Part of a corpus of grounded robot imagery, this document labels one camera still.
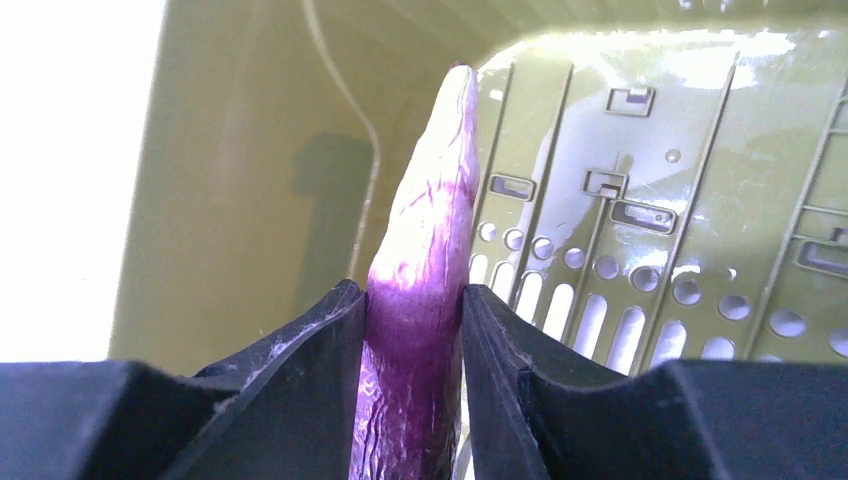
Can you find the purple toy eggplant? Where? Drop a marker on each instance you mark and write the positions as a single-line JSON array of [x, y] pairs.
[[408, 412]]

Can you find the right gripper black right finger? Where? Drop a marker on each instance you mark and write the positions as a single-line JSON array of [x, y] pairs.
[[539, 410]]

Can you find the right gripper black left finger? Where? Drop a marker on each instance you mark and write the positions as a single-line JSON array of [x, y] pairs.
[[282, 408]]

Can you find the olive green plastic basket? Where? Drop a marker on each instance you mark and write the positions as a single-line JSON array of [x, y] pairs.
[[659, 179]]

